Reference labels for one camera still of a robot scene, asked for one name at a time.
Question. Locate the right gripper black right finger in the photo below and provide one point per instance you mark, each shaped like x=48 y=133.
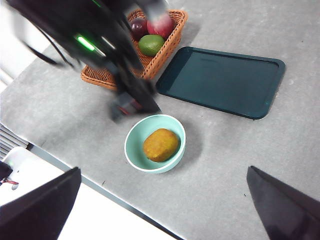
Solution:
x=287 y=212

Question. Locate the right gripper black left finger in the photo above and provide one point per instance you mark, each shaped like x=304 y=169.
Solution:
x=37 y=212

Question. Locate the teal ceramic bowl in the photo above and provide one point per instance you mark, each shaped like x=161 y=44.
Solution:
x=135 y=150

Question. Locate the yellow-brown kiwi fruit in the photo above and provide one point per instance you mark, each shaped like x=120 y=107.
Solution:
x=161 y=145

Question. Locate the white box with green light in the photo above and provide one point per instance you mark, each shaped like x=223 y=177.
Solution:
x=25 y=160

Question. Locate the green lime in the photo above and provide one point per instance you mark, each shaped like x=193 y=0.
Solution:
x=151 y=45

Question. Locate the brown wicker basket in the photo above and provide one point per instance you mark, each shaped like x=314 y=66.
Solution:
x=172 y=40

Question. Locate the dark purple plum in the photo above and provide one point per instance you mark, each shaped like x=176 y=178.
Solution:
x=138 y=28

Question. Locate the grey ribbed panel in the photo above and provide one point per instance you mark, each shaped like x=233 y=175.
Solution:
x=10 y=142

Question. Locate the red apple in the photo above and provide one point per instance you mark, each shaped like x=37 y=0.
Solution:
x=162 y=28

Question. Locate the dark rectangular tray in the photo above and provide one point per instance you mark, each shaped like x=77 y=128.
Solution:
x=220 y=80

